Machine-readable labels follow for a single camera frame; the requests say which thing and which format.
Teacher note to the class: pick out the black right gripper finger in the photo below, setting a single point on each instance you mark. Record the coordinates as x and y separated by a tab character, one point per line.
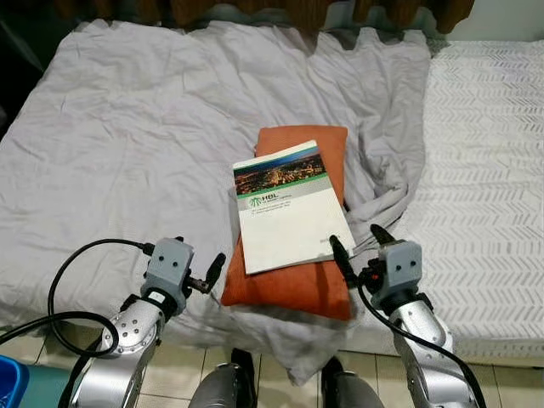
382	235
342	259

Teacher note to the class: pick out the orange pillow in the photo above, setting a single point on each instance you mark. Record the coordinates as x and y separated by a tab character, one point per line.
289	289

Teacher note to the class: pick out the white book with city photo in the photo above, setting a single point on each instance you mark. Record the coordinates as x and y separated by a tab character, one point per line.
289	221

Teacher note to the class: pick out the grey blanket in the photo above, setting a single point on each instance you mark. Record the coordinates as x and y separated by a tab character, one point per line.
127	144

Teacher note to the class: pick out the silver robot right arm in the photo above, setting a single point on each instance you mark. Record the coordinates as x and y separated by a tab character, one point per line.
425	340

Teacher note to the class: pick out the silver robot right leg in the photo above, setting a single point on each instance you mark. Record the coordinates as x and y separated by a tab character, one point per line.
353	391

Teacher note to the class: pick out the white chevron quilted mattress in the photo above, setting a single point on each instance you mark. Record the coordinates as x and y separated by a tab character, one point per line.
484	170

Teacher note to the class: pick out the cream bed base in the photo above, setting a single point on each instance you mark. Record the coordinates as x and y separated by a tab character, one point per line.
476	358

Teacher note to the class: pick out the teal plastic stool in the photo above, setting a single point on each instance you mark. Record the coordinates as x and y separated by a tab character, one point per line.
51	389

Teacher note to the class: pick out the blue plastic bin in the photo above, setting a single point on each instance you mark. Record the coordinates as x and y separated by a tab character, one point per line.
12	382

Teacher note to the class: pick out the brown pleated curtain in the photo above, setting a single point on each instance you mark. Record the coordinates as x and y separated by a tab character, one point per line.
255	10

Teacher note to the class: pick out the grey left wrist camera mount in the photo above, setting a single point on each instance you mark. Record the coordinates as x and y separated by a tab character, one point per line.
168	265

